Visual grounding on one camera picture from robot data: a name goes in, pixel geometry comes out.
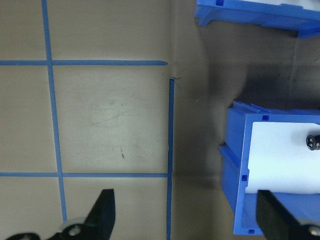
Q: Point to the blue plastic bin holding capacitors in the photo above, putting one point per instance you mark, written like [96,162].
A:
[235,140]

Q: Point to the blue plastic bin holding buttons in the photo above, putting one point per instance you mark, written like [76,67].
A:
[250,15]

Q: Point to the dark cylindrical capacitor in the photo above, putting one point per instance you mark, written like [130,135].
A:
[313,142]

